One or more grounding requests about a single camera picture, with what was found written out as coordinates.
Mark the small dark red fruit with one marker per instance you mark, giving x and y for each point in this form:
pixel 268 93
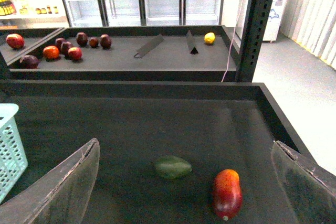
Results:
pixel 93 42

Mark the white blue chest freezer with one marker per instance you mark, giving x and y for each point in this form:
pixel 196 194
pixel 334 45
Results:
pixel 273 23

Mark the black metal upright post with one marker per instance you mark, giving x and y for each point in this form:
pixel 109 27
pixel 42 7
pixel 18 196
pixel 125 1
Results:
pixel 253 32

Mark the black flat divider bar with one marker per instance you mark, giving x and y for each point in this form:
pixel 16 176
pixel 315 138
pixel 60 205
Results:
pixel 150 45

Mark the dark plum fruit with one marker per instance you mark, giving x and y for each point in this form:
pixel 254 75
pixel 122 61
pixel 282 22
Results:
pixel 81 39

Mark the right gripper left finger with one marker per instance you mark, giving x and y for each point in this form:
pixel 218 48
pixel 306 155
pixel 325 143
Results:
pixel 60 196

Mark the small red apple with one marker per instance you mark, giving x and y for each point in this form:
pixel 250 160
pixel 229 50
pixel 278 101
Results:
pixel 75 53

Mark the orange red fruit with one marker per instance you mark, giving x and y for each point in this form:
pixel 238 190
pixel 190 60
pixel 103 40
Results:
pixel 51 52

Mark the yellow lemon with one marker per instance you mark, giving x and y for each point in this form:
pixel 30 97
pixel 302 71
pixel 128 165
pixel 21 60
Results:
pixel 209 38

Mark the black triangular divider bar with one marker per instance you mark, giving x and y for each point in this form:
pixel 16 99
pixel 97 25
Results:
pixel 191 43

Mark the dark maroon fruit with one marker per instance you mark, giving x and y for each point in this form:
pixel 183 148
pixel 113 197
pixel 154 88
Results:
pixel 58 42
pixel 105 41

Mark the light blue plastic basket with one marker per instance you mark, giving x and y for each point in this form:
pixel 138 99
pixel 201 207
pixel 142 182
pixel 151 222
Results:
pixel 13 158

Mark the red mango on left tray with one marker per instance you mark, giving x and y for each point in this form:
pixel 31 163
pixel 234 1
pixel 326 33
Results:
pixel 15 41

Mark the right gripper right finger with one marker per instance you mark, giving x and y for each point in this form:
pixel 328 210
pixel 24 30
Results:
pixel 309 188

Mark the dark purple eggplant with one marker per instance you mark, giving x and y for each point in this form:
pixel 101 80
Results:
pixel 29 62

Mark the green avocado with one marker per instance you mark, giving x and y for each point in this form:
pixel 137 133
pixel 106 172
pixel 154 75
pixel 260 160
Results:
pixel 172 167

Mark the shelf with bottles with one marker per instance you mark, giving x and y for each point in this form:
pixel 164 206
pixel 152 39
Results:
pixel 19 14

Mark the dark maroon fruit behind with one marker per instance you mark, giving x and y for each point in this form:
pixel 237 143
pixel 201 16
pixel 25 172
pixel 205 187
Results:
pixel 58 42

